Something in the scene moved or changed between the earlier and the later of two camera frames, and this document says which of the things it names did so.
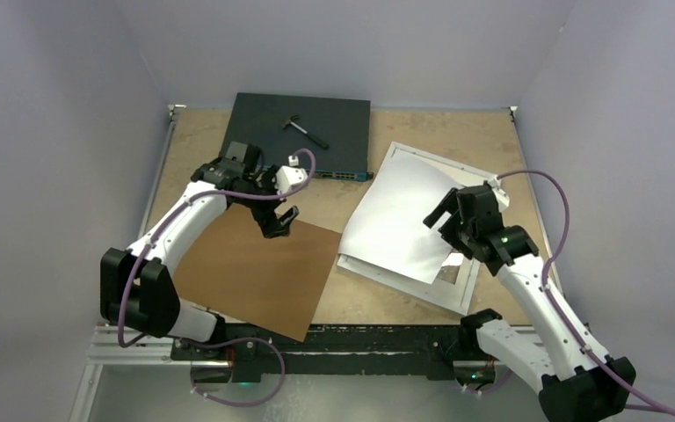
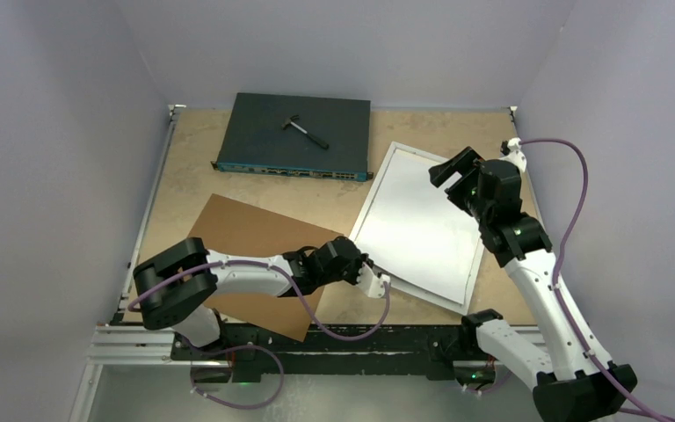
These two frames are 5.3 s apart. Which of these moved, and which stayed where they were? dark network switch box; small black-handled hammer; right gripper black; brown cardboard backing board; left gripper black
Moved: left gripper black; right gripper black
Stayed: dark network switch box; small black-handled hammer; brown cardboard backing board
